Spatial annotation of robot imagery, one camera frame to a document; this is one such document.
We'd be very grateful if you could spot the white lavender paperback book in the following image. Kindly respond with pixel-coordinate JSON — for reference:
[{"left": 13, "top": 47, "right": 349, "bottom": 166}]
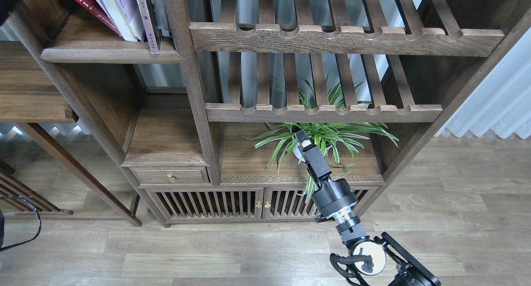
[{"left": 114, "top": 0, "right": 145, "bottom": 42}]

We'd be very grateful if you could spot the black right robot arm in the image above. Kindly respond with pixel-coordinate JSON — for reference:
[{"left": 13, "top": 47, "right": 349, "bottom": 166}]
[{"left": 295, "top": 130, "right": 441, "bottom": 286}]

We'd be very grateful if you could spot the thin upright book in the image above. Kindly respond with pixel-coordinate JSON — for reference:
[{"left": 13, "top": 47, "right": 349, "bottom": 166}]
[{"left": 137, "top": 0, "right": 162, "bottom": 54}]

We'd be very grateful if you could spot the brass drawer knob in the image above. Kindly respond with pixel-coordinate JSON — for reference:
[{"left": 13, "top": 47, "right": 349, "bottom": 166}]
[{"left": 167, "top": 173, "right": 176, "bottom": 183}]

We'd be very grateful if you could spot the white plant pot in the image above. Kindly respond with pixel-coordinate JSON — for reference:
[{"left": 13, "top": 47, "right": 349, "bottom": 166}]
[{"left": 292, "top": 143, "right": 332, "bottom": 162}]

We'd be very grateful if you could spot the yellow green paperback book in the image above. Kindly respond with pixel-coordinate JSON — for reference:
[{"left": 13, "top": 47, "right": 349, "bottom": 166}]
[{"left": 96, "top": 0, "right": 121, "bottom": 28}]

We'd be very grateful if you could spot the dark wooden bookshelf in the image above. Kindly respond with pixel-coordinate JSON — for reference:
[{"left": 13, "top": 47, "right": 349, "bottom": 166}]
[{"left": 7, "top": 0, "right": 530, "bottom": 226}]

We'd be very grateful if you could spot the red paperback book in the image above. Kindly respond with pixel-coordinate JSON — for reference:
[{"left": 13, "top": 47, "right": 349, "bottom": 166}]
[{"left": 74, "top": 0, "right": 121, "bottom": 36}]

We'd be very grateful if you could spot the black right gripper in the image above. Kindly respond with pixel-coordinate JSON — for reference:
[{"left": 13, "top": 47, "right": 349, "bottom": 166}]
[{"left": 295, "top": 130, "right": 357, "bottom": 218}]

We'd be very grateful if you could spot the green spider plant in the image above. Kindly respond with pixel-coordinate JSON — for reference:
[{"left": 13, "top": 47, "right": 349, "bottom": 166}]
[{"left": 247, "top": 75, "right": 399, "bottom": 204}]

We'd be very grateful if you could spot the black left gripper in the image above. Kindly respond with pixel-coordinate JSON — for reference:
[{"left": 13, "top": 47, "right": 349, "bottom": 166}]
[{"left": 0, "top": 0, "right": 20, "bottom": 26}]

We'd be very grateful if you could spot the dark wooden slatted bench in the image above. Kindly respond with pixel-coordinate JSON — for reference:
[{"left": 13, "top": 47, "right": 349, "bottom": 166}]
[{"left": 0, "top": 160, "right": 74, "bottom": 216}]

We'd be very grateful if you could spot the white curtain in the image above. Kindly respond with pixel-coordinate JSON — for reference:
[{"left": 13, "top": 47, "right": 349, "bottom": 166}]
[{"left": 436, "top": 30, "right": 531, "bottom": 139}]

